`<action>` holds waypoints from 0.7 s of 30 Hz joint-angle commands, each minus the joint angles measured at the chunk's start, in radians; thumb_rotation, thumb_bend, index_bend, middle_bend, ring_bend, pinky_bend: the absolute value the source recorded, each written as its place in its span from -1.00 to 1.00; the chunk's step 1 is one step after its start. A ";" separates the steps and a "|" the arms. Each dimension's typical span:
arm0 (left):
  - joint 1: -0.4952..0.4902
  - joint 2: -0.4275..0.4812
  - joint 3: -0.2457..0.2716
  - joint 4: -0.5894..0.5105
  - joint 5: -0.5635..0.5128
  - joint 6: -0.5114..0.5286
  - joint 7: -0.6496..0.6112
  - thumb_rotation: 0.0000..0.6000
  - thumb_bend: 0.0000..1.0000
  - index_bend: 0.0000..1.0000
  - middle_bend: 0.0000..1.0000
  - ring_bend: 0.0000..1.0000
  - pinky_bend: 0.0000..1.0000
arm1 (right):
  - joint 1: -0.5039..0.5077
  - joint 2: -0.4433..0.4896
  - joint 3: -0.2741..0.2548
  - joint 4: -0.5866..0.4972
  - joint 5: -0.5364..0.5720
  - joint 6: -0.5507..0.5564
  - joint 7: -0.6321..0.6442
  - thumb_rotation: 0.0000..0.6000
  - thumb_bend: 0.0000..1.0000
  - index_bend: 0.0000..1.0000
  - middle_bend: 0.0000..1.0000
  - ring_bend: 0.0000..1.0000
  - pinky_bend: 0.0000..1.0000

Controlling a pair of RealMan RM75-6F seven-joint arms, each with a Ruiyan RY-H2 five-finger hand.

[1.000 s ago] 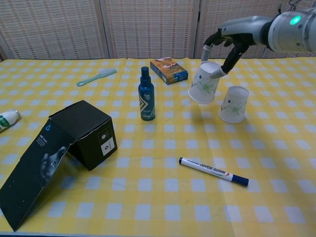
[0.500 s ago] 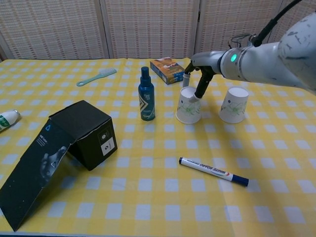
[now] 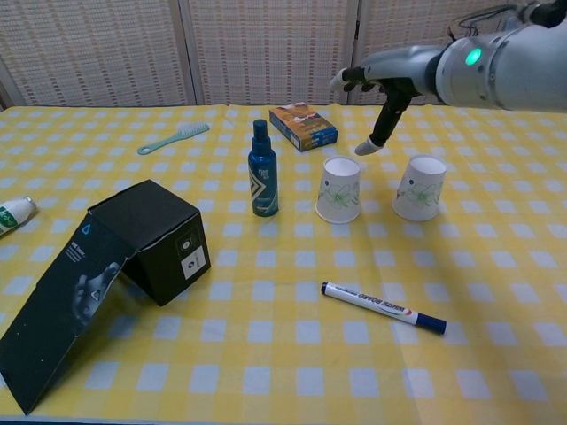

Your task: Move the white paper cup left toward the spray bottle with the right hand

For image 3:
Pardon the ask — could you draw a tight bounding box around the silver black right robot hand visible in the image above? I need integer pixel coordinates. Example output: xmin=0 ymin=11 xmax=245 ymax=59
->
xmin=328 ymin=43 xmax=445 ymax=157

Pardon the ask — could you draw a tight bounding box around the white paper cup green print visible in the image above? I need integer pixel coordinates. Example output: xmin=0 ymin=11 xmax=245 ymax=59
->
xmin=392 ymin=154 xmax=447 ymax=222
xmin=315 ymin=155 xmax=362 ymax=225

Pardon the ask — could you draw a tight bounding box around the yellow white checked tablecloth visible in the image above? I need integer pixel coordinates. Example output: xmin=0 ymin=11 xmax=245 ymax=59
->
xmin=0 ymin=104 xmax=567 ymax=425

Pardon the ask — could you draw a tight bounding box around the orange blue card box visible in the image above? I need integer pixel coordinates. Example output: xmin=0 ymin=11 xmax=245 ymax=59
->
xmin=268 ymin=102 xmax=338 ymax=153

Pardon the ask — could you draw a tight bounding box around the blue spray bottle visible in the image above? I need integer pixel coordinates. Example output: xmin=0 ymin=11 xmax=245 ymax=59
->
xmin=247 ymin=119 xmax=279 ymax=218

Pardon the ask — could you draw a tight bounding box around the mint green plastic comb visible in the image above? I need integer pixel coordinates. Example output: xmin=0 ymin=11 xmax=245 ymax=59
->
xmin=136 ymin=121 xmax=211 ymax=156

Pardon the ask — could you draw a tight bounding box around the white whiteboard marker blue cap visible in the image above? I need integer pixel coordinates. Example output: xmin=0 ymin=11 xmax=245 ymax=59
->
xmin=320 ymin=281 xmax=447 ymax=336

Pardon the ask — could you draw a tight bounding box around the black cardboard box open flap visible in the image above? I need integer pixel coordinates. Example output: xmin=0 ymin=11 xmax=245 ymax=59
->
xmin=0 ymin=179 xmax=212 ymax=416

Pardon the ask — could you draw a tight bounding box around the white bottle green label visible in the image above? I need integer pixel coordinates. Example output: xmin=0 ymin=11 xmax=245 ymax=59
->
xmin=0 ymin=196 xmax=37 ymax=240

